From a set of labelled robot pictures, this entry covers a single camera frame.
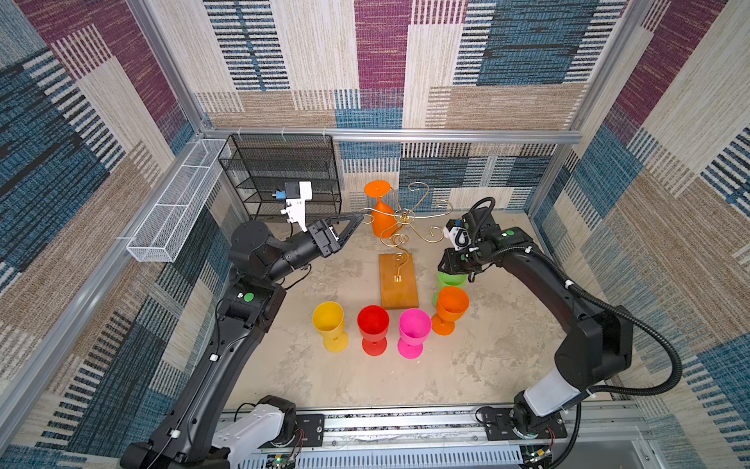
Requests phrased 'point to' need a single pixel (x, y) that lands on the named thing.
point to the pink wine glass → (414, 328)
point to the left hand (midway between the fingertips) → (361, 216)
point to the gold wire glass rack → (403, 250)
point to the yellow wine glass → (328, 319)
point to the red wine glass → (373, 324)
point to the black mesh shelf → (260, 164)
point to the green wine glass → (445, 280)
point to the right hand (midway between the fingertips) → (444, 271)
